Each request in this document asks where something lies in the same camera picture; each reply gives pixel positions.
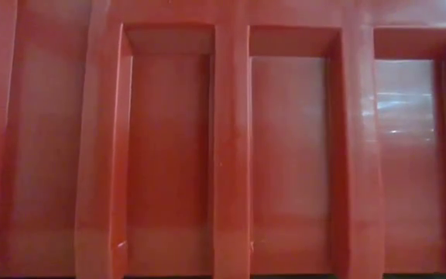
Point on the large red plastic bin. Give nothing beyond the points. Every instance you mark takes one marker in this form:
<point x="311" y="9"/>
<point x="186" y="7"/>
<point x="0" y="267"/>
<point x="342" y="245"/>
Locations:
<point x="223" y="139"/>

